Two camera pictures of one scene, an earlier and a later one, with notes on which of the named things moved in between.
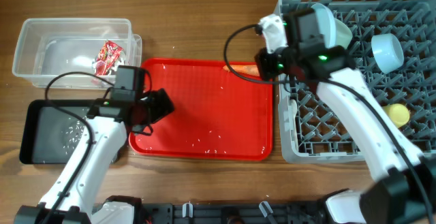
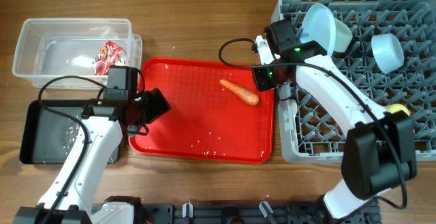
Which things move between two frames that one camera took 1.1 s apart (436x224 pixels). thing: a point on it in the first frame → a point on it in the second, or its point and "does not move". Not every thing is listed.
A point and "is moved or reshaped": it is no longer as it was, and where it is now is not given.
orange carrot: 247,69 is moved or reshaped
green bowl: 343,34 does not move
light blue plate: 325,24 does not move
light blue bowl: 387,52 does not move
